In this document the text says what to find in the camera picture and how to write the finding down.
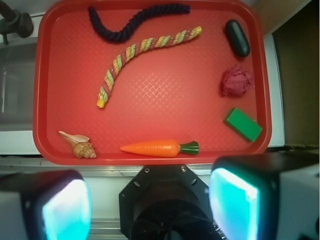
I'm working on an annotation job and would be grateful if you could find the black octagonal mount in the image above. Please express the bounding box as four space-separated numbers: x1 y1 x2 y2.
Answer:
118 165 226 240

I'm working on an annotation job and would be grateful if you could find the green rectangular block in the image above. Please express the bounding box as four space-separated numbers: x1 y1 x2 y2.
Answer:
223 107 263 142

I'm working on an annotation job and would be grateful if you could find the orange toy carrot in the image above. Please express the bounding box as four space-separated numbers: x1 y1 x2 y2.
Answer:
120 139 200 158

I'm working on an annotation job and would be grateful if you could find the brown seashell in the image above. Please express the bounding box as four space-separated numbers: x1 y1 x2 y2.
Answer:
57 130 97 159

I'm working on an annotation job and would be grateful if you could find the red plastic tray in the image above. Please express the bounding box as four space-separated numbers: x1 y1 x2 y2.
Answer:
32 0 272 166

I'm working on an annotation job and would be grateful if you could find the red paper ball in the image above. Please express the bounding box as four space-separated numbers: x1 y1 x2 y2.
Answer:
221 65 255 96

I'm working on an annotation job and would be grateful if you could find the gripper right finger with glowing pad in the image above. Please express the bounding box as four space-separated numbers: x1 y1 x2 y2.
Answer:
208 151 320 240

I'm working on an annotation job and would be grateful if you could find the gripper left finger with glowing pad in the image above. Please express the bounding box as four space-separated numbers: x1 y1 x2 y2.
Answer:
0 169 91 240

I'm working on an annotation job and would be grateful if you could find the multicolour twisted rope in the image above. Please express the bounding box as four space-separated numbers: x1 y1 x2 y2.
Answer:
96 25 203 110

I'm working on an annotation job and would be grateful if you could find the black oval case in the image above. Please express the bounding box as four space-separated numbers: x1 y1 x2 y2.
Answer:
225 19 251 58

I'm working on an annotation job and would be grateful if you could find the dark purple rope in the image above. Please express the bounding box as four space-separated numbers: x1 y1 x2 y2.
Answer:
87 2 192 45

